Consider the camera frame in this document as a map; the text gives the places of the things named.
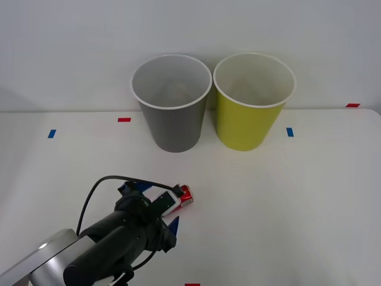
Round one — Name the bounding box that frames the yellow-green plastic waste bin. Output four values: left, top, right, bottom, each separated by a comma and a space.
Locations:
212, 52, 298, 152

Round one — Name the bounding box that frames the red drink can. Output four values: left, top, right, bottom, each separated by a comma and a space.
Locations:
166, 184, 196, 216

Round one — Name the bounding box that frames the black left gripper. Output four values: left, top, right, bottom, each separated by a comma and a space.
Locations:
114, 181, 181, 254

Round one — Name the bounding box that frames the grey plastic waste bin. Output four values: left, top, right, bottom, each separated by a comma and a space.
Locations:
130, 53, 213, 154

